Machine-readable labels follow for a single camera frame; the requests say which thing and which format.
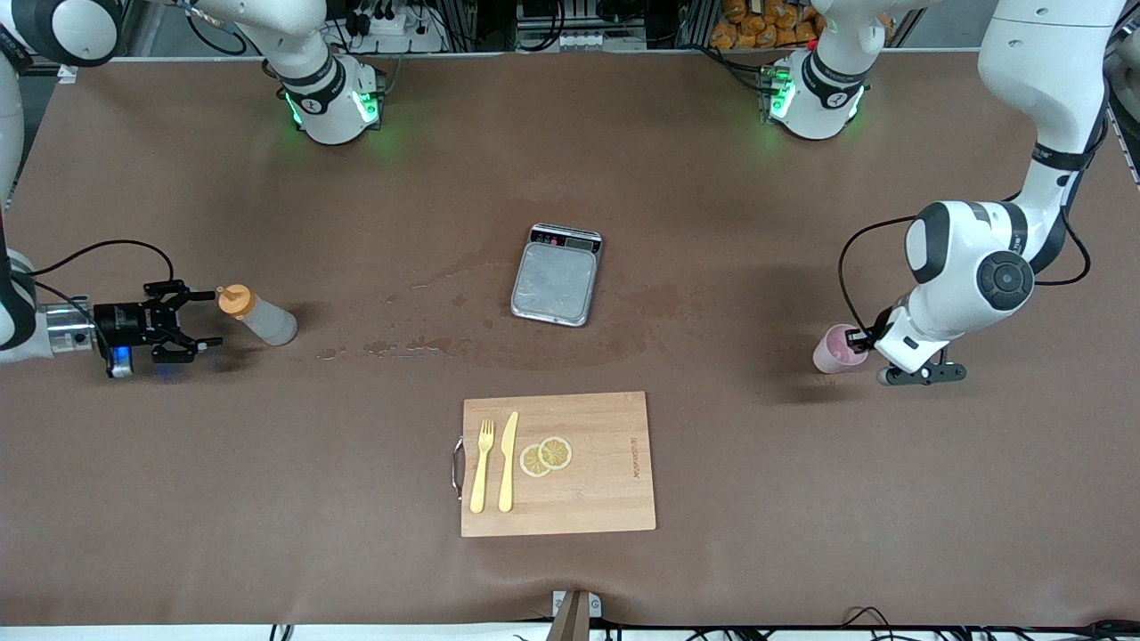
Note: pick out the yellow plastic knife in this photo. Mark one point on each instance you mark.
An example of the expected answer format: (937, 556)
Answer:
(507, 481)

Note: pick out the wooden cutting board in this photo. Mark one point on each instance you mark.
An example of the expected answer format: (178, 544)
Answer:
(606, 481)

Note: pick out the metal table edge bracket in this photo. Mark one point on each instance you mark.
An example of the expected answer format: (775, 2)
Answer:
(577, 614)

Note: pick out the silver digital kitchen scale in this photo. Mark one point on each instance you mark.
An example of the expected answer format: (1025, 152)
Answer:
(552, 285)

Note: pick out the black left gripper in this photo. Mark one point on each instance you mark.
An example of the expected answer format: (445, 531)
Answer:
(861, 338)

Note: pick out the yellow plastic fork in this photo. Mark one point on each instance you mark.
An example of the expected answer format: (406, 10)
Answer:
(481, 481)

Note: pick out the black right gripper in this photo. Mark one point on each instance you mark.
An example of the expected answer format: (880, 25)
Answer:
(120, 321)

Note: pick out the orange snack pile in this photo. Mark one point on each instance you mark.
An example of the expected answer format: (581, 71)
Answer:
(757, 27)

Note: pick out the white power strip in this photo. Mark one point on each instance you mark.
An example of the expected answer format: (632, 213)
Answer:
(392, 27)

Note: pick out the lemon slice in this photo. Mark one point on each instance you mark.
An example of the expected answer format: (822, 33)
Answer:
(557, 452)
(532, 463)

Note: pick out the clear squeeze bottle orange cap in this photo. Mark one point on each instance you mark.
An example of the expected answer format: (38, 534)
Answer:
(267, 320)

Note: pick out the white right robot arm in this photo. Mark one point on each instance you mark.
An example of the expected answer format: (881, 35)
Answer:
(321, 98)

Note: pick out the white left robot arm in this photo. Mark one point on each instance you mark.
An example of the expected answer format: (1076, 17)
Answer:
(1042, 53)

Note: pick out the pink plastic cup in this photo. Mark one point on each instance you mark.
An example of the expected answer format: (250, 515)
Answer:
(833, 358)

